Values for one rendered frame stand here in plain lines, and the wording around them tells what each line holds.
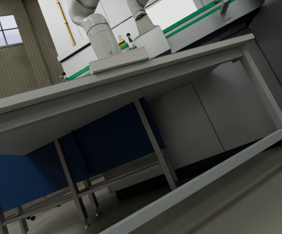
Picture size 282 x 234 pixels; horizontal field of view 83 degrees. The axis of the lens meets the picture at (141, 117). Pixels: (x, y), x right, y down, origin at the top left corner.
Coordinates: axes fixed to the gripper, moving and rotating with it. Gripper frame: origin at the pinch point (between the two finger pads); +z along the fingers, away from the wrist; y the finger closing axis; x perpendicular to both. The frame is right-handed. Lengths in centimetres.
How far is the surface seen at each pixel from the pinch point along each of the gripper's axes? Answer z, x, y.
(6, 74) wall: -217, -184, 335
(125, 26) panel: -46, -38, 15
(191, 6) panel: -30, -39, -42
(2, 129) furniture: 33, 56, 59
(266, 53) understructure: 33, -39, -71
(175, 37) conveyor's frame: -4.1, -20.6, -16.5
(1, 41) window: -306, -189, 324
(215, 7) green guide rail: -10, -23, -50
